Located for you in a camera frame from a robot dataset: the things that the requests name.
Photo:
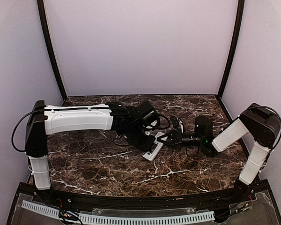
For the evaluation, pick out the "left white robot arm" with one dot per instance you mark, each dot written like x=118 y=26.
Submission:
x=133 y=122

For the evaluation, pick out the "left grey cable duct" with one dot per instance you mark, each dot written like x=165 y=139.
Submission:
x=40 y=209

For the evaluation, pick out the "black front rail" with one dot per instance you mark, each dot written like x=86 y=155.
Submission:
x=68 y=200

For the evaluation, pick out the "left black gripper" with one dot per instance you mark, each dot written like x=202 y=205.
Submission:
x=146 y=143

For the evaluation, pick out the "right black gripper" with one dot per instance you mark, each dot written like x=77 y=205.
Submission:
x=177 y=138

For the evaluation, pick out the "left black frame post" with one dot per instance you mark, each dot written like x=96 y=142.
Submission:
x=49 y=47

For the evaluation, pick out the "white remote control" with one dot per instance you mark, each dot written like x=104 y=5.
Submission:
x=154 y=150

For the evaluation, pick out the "black frame post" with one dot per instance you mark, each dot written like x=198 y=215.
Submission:
x=232 y=49
x=49 y=47

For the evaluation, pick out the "right black frame post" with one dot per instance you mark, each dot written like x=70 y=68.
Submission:
x=232 y=49

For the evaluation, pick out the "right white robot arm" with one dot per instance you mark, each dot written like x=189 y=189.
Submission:
x=261 y=122

